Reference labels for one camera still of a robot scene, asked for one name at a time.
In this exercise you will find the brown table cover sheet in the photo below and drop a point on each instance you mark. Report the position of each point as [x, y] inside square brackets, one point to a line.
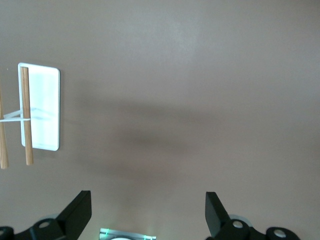
[175, 75]

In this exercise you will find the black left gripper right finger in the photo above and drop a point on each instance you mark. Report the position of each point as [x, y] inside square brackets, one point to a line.
[220, 225]

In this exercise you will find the white rectangular tray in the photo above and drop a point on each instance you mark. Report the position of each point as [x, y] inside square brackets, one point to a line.
[45, 105]

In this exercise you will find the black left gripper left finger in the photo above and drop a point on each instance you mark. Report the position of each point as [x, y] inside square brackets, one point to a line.
[70, 220]

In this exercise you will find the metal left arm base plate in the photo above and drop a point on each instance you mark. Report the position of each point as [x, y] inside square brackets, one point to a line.
[117, 233]

